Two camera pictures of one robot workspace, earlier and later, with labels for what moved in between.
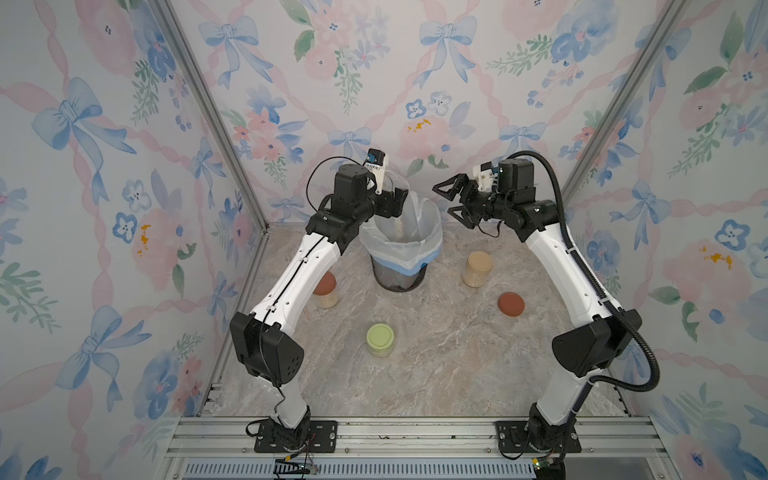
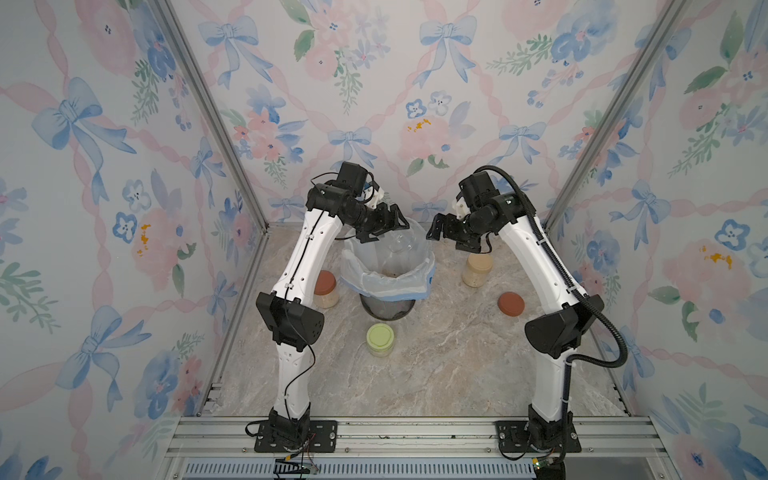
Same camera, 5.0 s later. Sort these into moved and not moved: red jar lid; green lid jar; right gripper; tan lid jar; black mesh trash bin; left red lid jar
Moved: black mesh trash bin; right gripper
Not moved: red jar lid; tan lid jar; left red lid jar; green lid jar
